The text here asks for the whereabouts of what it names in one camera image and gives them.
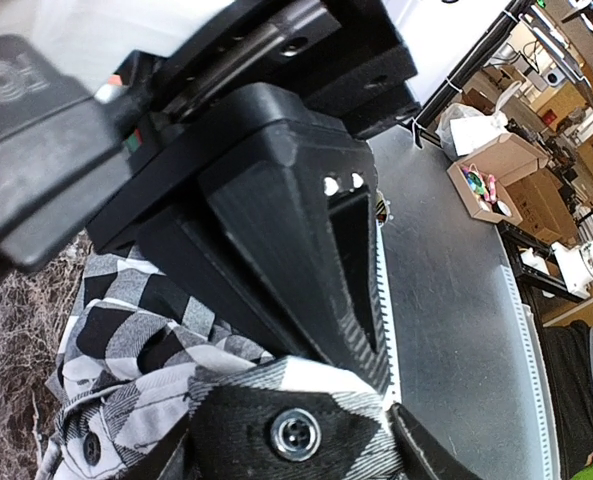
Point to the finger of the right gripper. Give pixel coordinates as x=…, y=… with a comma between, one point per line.
x=273, y=229

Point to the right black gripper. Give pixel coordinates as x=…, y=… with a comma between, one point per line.
x=343, y=59

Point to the black white plaid shirt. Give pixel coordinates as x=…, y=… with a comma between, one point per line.
x=144, y=371

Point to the white slotted cable duct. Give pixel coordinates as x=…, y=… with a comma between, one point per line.
x=539, y=389

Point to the cardboard box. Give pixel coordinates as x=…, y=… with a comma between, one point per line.
x=482, y=178

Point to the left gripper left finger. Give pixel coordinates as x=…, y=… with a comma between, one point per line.
x=173, y=459

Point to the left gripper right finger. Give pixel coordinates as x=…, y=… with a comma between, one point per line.
x=422, y=454

